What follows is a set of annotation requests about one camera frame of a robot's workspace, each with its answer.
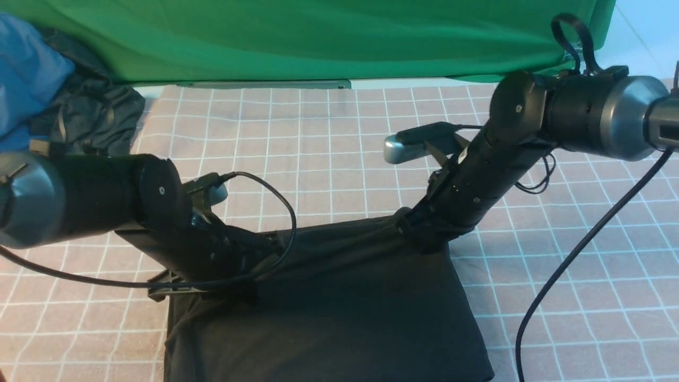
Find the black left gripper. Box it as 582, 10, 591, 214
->
116, 210, 284, 302

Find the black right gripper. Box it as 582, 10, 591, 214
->
398, 127, 555, 252

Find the dark gray long-sleeve shirt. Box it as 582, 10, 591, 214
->
163, 216, 495, 381

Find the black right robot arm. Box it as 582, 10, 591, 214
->
384, 67, 677, 248

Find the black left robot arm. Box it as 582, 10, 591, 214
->
2, 152, 298, 301

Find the pink checkered tablecloth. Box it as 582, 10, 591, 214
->
1, 84, 678, 381

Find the dark gray crumpled garment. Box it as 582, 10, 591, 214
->
28, 27, 146, 155

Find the green backdrop cloth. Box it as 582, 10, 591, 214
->
2, 1, 616, 84

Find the blue crumpled garment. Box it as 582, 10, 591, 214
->
1, 13, 75, 152

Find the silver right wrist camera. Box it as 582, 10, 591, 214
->
383, 121, 478, 166

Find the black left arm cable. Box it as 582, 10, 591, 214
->
0, 171, 298, 290

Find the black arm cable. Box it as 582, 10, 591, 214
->
0, 171, 298, 290
515, 14, 679, 382

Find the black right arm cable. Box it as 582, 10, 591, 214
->
515, 14, 679, 382

